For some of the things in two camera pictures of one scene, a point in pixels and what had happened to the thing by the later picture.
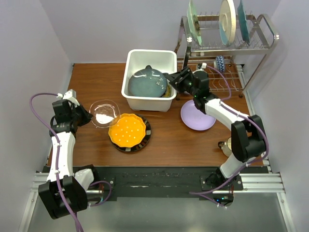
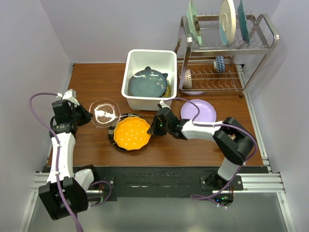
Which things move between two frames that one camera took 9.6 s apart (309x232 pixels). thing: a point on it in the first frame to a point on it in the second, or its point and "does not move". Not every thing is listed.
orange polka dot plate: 127,130 does not move
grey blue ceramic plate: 147,82 does not move
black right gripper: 185,73 to 153,129
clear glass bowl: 105,113 does not move
